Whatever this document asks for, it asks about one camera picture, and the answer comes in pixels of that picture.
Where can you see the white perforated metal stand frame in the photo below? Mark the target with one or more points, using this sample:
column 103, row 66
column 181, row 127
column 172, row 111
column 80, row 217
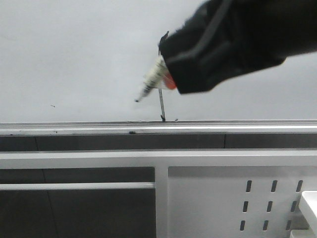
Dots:
column 155, row 194

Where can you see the white whiteboard with aluminium frame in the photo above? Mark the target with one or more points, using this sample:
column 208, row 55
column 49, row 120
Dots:
column 85, row 61

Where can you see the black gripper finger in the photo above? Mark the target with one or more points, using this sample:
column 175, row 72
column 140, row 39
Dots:
column 224, row 39

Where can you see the white whiteboard marker red end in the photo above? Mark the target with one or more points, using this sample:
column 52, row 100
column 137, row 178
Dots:
column 158, row 77

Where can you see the white plastic marker tray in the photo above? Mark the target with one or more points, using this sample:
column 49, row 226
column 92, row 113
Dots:
column 308, row 208

